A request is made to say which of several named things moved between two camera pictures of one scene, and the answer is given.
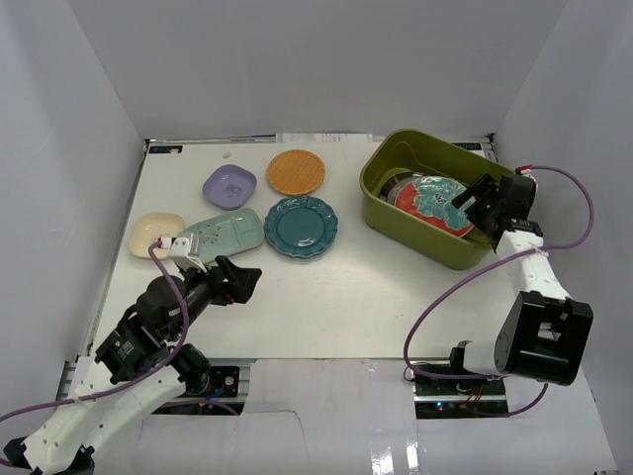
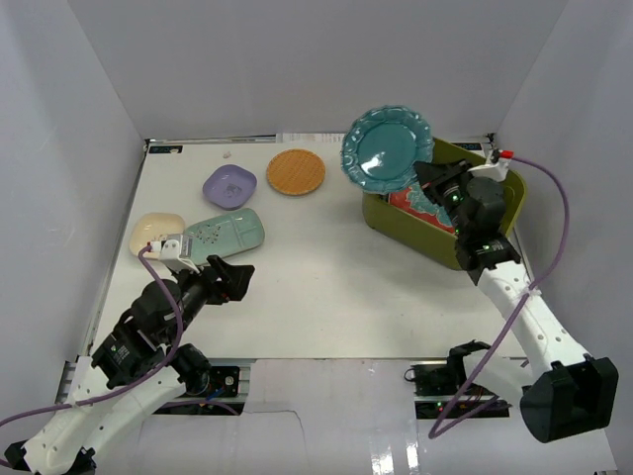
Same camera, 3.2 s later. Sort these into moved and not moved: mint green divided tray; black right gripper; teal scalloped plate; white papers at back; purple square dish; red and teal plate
Moved: teal scalloped plate; black right gripper
Not moved: mint green divided tray; white papers at back; purple square dish; red and teal plate
